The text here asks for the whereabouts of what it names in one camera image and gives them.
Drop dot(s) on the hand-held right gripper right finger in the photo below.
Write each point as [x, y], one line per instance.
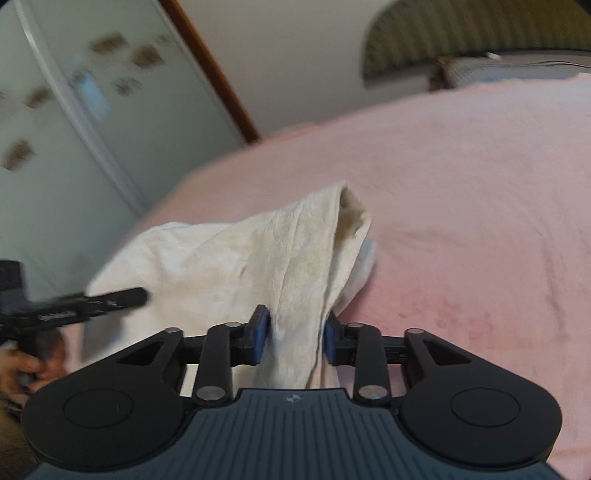
[330, 340]

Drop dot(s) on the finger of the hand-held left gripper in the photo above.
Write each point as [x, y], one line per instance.
[115, 299]

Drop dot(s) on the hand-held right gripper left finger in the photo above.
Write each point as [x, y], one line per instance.
[261, 337]

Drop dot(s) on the cream textured towel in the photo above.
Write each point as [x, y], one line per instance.
[231, 258]

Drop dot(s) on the person's left hand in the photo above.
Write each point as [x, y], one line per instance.
[23, 374]

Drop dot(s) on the white wardrobe with stickers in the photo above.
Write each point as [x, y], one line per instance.
[69, 138]

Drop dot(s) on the pink blanket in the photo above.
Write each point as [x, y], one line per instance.
[461, 207]

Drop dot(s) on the brown wooden trim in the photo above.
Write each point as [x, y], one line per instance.
[212, 69]

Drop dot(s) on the grey striped pillow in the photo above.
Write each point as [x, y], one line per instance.
[508, 70]

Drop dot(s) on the green padded headboard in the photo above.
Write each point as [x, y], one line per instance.
[438, 32]

